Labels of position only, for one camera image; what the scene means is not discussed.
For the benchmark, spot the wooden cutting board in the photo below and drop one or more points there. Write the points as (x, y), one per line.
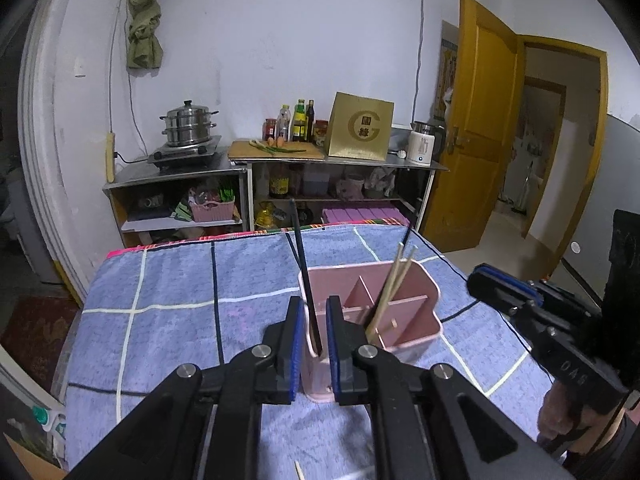
(275, 150)

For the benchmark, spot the clear plastic bottle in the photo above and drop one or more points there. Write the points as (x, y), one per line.
(283, 123)

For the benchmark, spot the black induction cooker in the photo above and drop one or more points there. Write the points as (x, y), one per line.
(194, 155)

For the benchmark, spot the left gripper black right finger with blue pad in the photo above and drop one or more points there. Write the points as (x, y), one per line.
(427, 424)

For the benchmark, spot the wooden rolling pin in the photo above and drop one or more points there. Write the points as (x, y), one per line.
(110, 157)

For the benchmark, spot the person's right hand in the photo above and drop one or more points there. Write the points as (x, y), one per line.
(554, 420)

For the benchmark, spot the white electric kettle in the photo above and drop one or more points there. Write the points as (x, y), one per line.
(425, 142)

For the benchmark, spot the black chopstick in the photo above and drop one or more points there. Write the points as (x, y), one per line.
(407, 240)
(302, 263)

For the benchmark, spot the pink plastic utensil basket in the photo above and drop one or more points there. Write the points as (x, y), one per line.
(407, 328)

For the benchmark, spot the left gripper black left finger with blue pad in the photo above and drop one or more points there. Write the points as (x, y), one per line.
(205, 424)

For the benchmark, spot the yellow wooden door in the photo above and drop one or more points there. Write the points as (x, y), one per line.
(488, 90)

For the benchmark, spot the light wooden chopstick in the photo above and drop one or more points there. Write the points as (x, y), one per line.
(400, 276)
(377, 309)
(299, 470)

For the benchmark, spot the dark soy sauce bottle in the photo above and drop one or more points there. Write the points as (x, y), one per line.
(309, 116)

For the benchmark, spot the green hanging cloth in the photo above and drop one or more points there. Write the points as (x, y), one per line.
(144, 51)

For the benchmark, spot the green label oil bottle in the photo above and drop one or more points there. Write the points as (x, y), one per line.
(299, 122)

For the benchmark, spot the pink storage basket on shelf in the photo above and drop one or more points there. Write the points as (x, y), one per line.
(212, 211)

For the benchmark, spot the blue checked tablecloth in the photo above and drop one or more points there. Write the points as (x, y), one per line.
(150, 310)

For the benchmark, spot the red lid jar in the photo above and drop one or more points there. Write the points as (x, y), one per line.
(270, 129)

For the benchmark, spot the golden cardboard box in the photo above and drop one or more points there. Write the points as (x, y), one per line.
(359, 128)

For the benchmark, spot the stainless steel steamer pot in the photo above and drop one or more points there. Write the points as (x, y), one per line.
(188, 125)

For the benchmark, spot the metal kitchen shelf left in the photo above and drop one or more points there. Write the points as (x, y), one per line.
(144, 197)

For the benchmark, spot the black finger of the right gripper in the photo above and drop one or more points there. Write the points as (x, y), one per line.
(505, 293)

